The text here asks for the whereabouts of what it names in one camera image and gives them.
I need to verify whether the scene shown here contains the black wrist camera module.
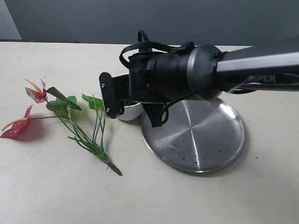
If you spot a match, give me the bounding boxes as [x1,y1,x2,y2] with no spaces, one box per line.
[99,72,129,119]

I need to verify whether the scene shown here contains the round stainless steel plate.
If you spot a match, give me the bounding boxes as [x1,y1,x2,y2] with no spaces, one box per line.
[141,98,246,173]

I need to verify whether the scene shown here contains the artificial red anthurium plant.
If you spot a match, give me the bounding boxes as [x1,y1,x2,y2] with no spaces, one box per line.
[0,78,123,176]

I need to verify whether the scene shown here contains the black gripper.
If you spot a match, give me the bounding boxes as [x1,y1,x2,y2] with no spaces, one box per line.
[129,52,166,127]

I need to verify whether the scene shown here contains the black flat ribbon cable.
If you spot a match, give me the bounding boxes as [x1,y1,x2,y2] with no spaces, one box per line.
[119,30,195,70]

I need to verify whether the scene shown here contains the white plastic flower pot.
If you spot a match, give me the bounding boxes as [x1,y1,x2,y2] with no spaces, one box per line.
[109,73,142,122]

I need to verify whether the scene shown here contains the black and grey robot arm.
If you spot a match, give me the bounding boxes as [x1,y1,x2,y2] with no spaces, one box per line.
[119,41,299,127]

